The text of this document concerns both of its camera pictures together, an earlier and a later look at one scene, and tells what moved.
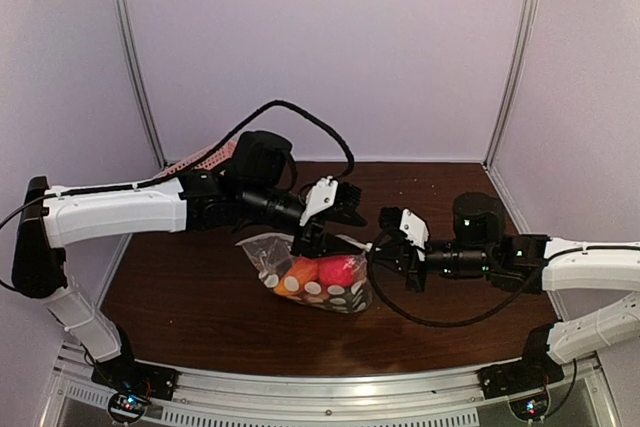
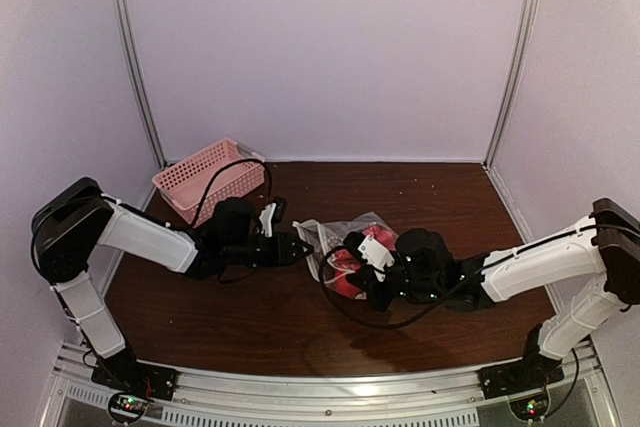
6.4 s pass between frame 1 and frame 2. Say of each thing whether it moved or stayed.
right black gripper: moved
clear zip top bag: moved
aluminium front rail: stayed
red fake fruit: moved
